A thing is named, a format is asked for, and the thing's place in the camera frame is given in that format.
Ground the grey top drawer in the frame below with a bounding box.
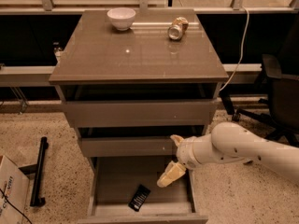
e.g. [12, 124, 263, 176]
[57, 83, 219, 128]

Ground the black office chair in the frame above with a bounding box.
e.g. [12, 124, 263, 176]
[232, 17, 299, 147]

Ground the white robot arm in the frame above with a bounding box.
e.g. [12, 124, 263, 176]
[157, 122, 299, 188]

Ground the black metal stand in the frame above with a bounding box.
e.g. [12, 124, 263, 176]
[20, 136, 49, 207]

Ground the white cardboard box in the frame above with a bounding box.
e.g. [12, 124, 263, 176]
[0, 156, 29, 224]

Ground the crushed metal can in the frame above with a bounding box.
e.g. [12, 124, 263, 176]
[167, 17, 189, 40]

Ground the grey middle drawer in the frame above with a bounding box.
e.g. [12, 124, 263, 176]
[77, 125, 205, 157]

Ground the white ceramic bowl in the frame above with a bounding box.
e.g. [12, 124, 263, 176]
[107, 7, 135, 31]

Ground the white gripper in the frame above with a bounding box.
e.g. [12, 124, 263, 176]
[157, 134, 205, 188]

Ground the grey open bottom drawer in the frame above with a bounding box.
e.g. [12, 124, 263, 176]
[78, 156, 207, 224]

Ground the grey drawer cabinet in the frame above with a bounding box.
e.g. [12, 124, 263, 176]
[49, 8, 230, 224]

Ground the white cable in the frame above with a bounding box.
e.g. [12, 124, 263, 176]
[219, 7, 250, 92]

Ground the black cable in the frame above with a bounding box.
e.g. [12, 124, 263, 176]
[0, 188, 34, 224]

